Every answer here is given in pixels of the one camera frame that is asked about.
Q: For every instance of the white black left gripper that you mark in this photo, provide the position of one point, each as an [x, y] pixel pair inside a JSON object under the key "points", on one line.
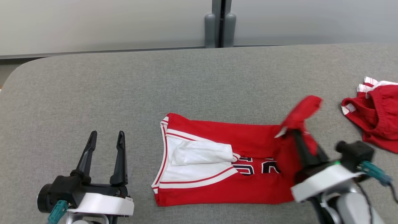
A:
{"points": [[105, 203]]}

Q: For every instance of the grey partition post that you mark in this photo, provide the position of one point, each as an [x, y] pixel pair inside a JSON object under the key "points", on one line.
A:
{"points": [[217, 7]]}

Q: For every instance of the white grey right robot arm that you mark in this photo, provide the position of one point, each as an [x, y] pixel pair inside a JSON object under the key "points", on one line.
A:
{"points": [[351, 208]]}

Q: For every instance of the red white basketball jersey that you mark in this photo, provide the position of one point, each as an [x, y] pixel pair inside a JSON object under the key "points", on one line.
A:
{"points": [[233, 140]]}

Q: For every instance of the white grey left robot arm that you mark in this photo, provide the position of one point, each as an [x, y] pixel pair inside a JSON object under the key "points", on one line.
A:
{"points": [[77, 221]]}

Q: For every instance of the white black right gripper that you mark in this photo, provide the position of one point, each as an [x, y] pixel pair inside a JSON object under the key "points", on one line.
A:
{"points": [[323, 180]]}

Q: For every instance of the red shorts with white stripes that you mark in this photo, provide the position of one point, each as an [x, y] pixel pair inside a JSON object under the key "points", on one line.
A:
{"points": [[379, 121]]}

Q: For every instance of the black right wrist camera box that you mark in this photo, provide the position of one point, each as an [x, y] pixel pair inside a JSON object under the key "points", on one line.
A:
{"points": [[356, 154]]}

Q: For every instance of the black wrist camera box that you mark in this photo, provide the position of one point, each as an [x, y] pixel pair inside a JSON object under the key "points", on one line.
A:
{"points": [[356, 154], [65, 189]]}

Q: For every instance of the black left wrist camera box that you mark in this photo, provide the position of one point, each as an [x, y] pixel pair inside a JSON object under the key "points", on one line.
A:
{"points": [[65, 189]]}

